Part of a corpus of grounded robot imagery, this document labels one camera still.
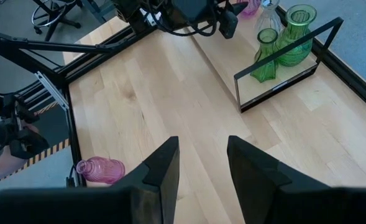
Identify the pink bulbous glass vase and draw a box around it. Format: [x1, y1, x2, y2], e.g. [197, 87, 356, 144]
[236, 0, 262, 16]

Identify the black metal shelf frame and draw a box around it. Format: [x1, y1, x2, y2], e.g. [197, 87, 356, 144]
[234, 17, 344, 113]

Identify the person's forearm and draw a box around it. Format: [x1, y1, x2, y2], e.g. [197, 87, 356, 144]
[0, 146, 28, 187]

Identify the black office chair base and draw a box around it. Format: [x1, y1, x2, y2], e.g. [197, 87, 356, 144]
[30, 0, 83, 42]

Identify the black table frame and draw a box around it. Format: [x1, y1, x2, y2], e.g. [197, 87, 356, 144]
[0, 4, 366, 189]

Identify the yellow black hazard tape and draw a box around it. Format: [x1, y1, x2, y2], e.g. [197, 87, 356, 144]
[0, 101, 71, 184]

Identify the green twisted glass vase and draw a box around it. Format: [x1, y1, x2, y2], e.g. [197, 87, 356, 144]
[250, 27, 279, 83]

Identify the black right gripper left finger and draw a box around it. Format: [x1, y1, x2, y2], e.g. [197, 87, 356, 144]
[0, 136, 181, 224]

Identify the green ribbed glass vase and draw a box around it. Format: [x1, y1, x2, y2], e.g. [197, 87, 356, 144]
[273, 3, 318, 67]

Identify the clear ribbed bulbous vase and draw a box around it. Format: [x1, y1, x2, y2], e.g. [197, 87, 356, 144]
[254, 0, 283, 34]

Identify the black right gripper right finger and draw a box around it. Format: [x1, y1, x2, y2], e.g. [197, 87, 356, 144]
[227, 135, 366, 224]

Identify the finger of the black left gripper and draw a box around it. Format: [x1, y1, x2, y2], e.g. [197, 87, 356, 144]
[229, 1, 249, 16]
[219, 9, 239, 40]

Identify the pink ribbed bottle vase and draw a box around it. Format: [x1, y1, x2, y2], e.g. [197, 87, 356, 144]
[76, 156, 126, 185]

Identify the silver aluminium bar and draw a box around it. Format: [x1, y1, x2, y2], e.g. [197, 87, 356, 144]
[34, 70, 71, 112]

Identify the person's hand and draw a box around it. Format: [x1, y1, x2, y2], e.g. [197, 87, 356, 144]
[21, 122, 41, 135]

